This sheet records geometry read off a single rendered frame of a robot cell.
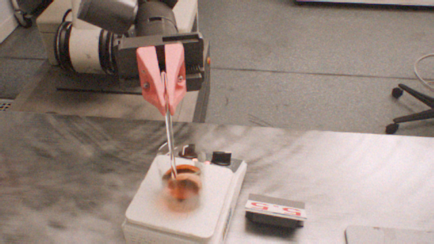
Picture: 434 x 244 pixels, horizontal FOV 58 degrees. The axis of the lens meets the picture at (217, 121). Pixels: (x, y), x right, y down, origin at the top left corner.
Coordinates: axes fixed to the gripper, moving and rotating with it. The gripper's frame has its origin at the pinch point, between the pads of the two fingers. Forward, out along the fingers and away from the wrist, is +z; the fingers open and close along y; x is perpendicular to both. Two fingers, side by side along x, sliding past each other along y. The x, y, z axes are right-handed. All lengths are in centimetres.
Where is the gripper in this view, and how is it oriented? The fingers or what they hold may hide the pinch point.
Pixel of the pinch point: (167, 106)
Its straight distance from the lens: 41.0
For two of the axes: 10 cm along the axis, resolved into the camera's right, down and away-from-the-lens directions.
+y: 9.8, -1.2, 1.4
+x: 0.0, 7.6, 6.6
